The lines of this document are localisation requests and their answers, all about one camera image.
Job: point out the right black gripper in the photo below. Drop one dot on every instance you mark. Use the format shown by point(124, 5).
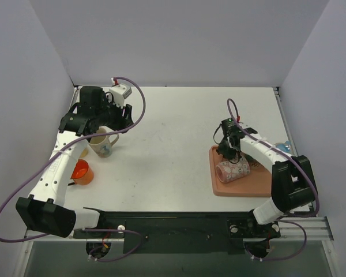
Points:
point(228, 148)

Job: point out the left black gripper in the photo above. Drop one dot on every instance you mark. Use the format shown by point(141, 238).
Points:
point(121, 118)

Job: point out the pink ghost pattern mug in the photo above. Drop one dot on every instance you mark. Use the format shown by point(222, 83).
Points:
point(228, 171)

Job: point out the cream seahorse pattern mug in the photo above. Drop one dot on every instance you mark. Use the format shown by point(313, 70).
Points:
point(102, 145)

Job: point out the yellow mug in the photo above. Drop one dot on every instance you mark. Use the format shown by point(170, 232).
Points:
point(84, 152)

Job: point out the orange mug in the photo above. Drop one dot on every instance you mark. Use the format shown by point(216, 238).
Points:
point(82, 174)

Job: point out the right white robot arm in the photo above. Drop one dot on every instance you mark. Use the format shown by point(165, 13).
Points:
point(292, 183)

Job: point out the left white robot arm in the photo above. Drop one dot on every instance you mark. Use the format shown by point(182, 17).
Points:
point(43, 210)

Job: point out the blue mug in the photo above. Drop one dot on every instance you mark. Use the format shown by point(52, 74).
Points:
point(285, 147)

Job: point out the salmon pink tray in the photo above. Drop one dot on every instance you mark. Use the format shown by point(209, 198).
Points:
point(256, 184)

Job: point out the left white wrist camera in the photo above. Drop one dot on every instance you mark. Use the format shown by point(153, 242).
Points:
point(118, 94)

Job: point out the aluminium frame rail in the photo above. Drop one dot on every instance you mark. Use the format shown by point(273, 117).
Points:
point(316, 229)

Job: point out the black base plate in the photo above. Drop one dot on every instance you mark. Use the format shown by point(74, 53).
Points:
point(182, 232)

